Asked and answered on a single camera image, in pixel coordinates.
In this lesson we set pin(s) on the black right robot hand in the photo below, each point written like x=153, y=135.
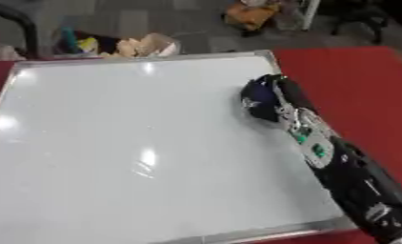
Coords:
x=294, y=93

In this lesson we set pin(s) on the dark blue whiteboard brush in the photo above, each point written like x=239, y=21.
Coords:
x=260, y=100

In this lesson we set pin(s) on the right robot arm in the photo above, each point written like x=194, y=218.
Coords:
x=354, y=178

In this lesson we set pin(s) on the white metal stand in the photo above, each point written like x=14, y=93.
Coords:
x=302, y=14

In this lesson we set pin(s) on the orange bag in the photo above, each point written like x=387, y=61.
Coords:
x=250, y=15

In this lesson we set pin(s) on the black chair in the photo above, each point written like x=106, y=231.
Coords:
x=359, y=16

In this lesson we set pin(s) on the yellow and blue toy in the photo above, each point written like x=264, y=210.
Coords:
x=82, y=43

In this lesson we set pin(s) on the white whiteboard with metal frame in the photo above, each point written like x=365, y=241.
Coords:
x=126, y=143

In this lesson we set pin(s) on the black curved chair frame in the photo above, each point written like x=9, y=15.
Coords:
x=22, y=25

